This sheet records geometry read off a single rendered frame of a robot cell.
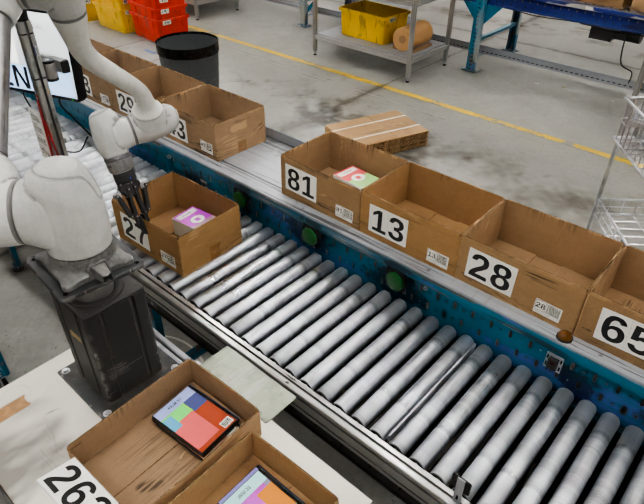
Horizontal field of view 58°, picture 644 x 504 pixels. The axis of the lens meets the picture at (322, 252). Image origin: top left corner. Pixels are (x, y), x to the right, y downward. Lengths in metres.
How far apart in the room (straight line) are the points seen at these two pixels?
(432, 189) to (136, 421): 1.28
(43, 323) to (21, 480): 1.67
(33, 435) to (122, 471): 0.29
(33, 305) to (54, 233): 2.00
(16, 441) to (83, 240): 0.61
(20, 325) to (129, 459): 1.80
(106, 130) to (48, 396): 0.85
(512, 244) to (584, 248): 0.24
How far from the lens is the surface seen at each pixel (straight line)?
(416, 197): 2.23
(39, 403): 1.84
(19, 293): 3.53
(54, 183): 1.39
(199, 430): 1.58
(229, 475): 1.54
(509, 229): 2.08
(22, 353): 3.16
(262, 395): 1.69
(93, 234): 1.44
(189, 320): 2.00
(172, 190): 2.46
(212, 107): 2.95
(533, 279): 1.77
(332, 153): 2.43
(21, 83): 2.46
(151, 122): 2.05
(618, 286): 2.03
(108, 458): 1.64
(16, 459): 1.74
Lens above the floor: 2.05
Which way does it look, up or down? 37 degrees down
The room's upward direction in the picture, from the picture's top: 1 degrees clockwise
